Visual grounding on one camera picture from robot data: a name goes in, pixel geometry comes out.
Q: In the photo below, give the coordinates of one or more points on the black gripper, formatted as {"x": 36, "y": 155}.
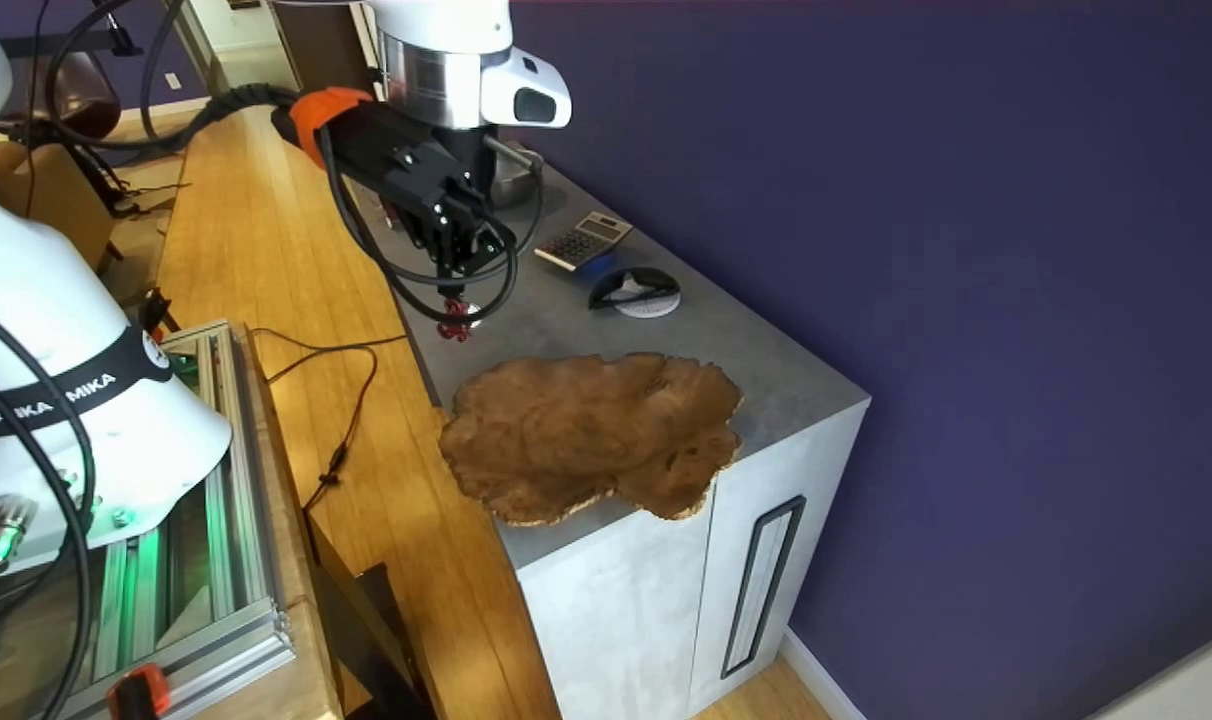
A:
{"x": 432, "y": 183}

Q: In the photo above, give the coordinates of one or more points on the red keys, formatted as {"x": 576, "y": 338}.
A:
{"x": 456, "y": 317}

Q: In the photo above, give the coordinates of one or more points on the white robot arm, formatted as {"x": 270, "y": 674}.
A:
{"x": 97, "y": 435}

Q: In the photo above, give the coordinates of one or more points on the grey calculator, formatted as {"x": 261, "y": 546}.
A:
{"x": 586, "y": 241}

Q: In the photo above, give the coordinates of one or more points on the blue sunglasses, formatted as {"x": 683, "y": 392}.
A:
{"x": 604, "y": 287}

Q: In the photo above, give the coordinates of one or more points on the grey concrete console table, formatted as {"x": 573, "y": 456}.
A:
{"x": 646, "y": 616}

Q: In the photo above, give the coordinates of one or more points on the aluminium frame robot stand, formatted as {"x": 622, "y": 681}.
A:
{"x": 194, "y": 609}

